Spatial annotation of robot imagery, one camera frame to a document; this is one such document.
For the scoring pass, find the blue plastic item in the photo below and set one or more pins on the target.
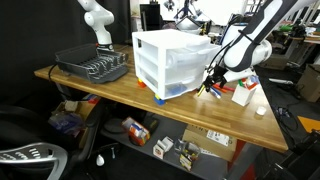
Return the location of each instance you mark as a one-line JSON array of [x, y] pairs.
[[176, 89]]

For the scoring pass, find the blue plastic bag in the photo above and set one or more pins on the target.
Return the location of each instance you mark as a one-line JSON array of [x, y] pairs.
[[65, 123]]

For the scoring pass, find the white floor item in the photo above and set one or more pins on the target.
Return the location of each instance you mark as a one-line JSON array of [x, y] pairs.
[[100, 160]]

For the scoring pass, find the grey dish rack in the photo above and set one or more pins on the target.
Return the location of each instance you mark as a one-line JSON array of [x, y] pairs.
[[100, 71]]

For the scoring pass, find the black monitor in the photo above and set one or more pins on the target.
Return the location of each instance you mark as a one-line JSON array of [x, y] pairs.
[[151, 16]]

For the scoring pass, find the brown cardboard box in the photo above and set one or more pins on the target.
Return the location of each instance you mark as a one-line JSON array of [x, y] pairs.
[[280, 61], [310, 83]]

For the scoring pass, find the orange white box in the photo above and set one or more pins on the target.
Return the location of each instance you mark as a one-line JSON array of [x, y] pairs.
[[136, 131]]

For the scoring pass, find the green marker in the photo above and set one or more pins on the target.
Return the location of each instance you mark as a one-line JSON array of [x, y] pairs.
[[240, 82]]

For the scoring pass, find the large labelled cardboard box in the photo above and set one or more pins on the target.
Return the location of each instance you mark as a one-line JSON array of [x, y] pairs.
[[200, 140]]

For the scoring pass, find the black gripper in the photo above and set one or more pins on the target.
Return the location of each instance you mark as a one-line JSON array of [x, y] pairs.
[[217, 75]]

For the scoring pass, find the yellow marker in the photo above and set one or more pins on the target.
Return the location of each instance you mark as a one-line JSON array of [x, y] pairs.
[[199, 92]]

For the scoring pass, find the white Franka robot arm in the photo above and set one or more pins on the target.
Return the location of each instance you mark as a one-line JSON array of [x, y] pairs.
[[246, 53]]

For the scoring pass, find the clear jar with items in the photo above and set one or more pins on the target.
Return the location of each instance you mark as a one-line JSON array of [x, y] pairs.
[[188, 153]]

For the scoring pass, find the small white box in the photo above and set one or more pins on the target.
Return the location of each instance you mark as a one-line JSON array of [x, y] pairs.
[[161, 148]]

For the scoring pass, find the grey lower shelf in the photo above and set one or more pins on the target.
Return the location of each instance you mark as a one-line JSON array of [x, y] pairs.
[[213, 168]]

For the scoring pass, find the orange toy block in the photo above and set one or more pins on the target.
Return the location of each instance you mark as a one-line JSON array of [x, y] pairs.
[[141, 83]]

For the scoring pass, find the orange floor mat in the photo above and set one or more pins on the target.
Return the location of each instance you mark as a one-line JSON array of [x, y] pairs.
[[310, 123]]

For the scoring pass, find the red table leg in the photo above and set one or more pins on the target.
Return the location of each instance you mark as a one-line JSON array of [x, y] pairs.
[[245, 160]]

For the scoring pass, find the blue yellow toy block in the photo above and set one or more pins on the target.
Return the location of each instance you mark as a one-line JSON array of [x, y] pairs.
[[159, 100]]

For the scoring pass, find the long white item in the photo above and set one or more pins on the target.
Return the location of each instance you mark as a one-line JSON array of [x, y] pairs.
[[281, 81]]

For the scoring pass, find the small white cup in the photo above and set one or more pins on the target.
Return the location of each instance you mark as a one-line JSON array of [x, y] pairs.
[[261, 110]]

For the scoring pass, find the pink marker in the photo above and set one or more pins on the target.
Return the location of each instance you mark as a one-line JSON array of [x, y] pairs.
[[229, 88]]

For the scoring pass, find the black curtain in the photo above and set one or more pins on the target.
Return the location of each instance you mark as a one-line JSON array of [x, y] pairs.
[[33, 33]]

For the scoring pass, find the blue white marker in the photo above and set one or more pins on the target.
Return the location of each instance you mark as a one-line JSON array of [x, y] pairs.
[[217, 95]]

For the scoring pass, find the black office chair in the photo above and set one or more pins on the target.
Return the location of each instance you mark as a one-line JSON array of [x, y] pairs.
[[13, 133]]

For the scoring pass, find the open cardboard box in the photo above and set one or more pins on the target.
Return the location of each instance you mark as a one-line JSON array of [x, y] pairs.
[[88, 116]]

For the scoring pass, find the red marker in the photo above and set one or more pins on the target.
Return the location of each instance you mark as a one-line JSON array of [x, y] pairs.
[[244, 79]]

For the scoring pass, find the white plastic drawer unit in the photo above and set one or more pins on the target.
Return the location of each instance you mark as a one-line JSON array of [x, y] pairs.
[[166, 56]]

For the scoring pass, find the black round base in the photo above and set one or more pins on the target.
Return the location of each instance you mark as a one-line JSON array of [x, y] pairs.
[[114, 125]]

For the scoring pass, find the white stationery holder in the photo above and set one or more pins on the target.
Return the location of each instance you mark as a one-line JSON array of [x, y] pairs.
[[242, 96]]

